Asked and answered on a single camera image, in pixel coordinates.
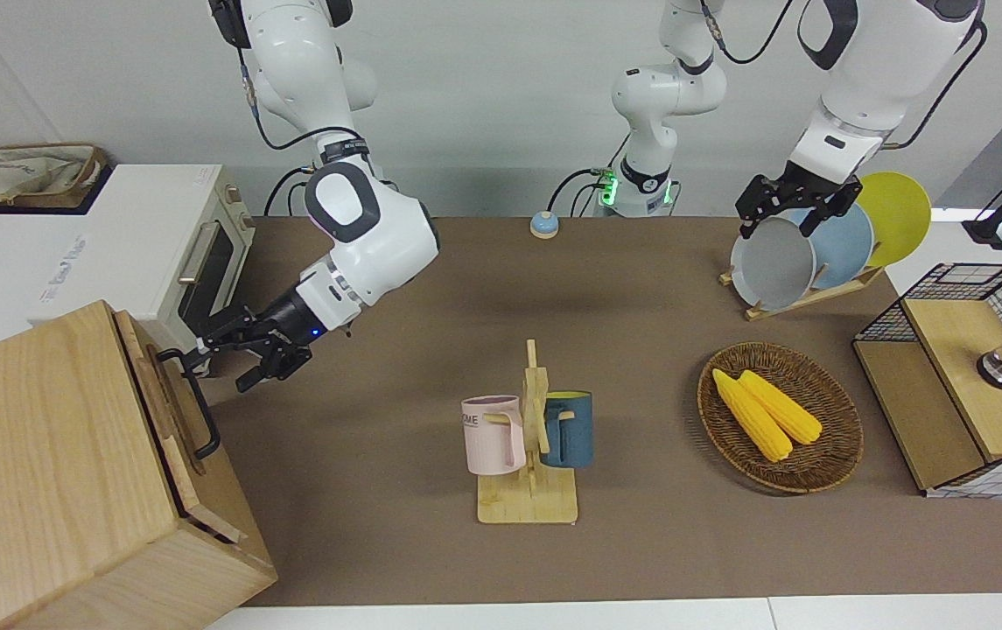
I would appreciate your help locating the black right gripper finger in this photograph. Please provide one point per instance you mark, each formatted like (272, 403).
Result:
(269, 372)
(216, 339)

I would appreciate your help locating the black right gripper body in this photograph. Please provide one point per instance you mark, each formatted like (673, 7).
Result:
(282, 324)

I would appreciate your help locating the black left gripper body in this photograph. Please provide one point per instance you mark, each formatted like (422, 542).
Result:
(802, 188)

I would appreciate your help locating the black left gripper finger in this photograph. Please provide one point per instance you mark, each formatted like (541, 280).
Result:
(818, 219)
(754, 219)

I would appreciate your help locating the light wooden drawer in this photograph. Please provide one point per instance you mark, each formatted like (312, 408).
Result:
(159, 402)

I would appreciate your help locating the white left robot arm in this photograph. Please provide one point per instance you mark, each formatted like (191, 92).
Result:
(868, 79)

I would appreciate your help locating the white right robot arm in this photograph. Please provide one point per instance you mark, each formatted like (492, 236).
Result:
(378, 236)

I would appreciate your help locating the light blue plate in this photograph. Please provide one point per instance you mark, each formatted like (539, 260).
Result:
(842, 249)

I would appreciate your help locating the grey plate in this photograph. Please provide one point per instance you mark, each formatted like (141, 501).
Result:
(772, 267)

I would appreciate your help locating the yellow plate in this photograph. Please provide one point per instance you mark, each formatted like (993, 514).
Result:
(899, 214)

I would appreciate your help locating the wooden plate rack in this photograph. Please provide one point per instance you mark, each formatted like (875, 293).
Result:
(802, 300)

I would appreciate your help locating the white toaster oven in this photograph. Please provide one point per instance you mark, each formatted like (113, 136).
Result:
(98, 245)

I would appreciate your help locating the yellow corn cob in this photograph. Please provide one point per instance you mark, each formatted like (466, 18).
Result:
(754, 420)
(785, 409)

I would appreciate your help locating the brown storage basket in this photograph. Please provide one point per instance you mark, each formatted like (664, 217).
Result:
(98, 166)

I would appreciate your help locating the small blue desk bell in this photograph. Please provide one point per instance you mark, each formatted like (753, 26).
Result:
(544, 226)

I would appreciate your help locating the light wooden cabinet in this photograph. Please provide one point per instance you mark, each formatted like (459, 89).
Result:
(28, 455)

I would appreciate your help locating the pink mug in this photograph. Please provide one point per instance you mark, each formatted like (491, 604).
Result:
(487, 437)

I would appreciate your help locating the brown wicker basket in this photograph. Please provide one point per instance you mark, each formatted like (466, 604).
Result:
(824, 464)

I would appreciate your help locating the cream cloth bag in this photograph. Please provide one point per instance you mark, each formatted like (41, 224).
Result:
(19, 175)

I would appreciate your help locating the dark blue mug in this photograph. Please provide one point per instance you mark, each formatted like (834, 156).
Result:
(575, 433)

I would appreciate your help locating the wooden mug rack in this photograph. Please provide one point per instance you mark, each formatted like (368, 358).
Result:
(527, 503)

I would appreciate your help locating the brown table mat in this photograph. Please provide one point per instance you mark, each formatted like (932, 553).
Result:
(641, 542)

